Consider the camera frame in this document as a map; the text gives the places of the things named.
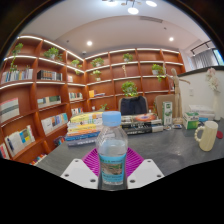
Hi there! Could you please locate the stack of colourful books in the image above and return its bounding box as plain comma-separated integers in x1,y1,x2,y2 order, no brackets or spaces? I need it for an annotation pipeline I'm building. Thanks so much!
64,111,104,147

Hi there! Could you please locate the black ceiling track rail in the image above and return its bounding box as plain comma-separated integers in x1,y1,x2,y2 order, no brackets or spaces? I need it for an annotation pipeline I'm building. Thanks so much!
190,39,214,56

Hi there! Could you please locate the wooden wall shelf unit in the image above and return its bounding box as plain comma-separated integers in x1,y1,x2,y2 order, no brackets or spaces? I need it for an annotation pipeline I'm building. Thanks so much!
0,34,186,166

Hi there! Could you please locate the grey window curtain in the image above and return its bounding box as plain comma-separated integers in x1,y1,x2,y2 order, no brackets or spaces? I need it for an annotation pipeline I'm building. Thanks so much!
194,49,219,70

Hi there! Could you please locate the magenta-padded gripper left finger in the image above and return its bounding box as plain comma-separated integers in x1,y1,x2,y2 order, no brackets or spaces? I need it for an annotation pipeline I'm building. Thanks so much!
60,148,101,190

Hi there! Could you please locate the ceiling air vent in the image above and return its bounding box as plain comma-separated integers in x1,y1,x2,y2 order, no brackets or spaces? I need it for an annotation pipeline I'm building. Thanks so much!
139,15,164,24

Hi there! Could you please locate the dark office chair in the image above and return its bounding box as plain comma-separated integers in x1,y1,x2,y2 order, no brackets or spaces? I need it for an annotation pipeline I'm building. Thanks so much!
118,95,149,117

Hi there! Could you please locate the tall green white carton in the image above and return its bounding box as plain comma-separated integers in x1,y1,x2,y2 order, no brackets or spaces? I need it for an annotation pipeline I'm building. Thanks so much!
162,101,174,127

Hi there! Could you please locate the round-bulb ceiling chandelier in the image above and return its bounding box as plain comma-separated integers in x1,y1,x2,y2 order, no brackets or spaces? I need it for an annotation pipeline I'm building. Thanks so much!
101,0,158,16

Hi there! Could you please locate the window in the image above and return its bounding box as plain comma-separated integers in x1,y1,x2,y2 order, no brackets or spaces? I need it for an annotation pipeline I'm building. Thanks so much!
213,48,224,67

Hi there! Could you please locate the cream ceramic mug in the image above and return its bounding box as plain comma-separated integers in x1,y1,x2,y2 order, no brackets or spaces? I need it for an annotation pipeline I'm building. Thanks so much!
194,120,219,153

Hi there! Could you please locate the wooden artist mannequin figure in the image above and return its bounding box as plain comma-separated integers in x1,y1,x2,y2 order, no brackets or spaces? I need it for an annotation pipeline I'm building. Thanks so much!
165,67,192,124

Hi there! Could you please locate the white vase with flowers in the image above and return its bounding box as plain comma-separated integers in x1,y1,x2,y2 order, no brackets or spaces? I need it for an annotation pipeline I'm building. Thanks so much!
205,67,223,122

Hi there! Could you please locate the tan chair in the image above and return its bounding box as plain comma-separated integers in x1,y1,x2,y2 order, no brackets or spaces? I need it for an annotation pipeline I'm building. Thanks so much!
153,94,178,118

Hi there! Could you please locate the clear blue-capped water bottle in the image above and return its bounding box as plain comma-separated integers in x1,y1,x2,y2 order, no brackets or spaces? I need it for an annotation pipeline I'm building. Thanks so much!
95,110,129,191

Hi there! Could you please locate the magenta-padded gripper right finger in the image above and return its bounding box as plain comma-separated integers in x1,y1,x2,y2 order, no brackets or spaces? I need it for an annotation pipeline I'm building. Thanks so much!
124,147,165,190

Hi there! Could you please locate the stack of dark books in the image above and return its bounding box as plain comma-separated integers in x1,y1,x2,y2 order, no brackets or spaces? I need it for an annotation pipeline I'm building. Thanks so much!
120,113,164,135

